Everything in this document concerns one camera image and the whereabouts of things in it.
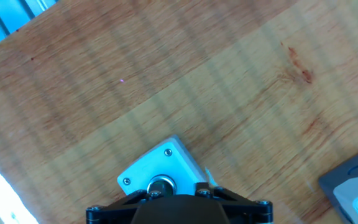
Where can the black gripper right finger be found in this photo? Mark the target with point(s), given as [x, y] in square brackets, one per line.
[247, 211]

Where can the grey box green button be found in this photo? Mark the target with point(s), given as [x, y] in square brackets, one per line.
[172, 165]

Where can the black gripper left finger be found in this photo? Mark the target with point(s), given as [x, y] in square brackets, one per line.
[113, 211]

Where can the wood-grain table mat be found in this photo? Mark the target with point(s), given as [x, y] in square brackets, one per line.
[179, 77]

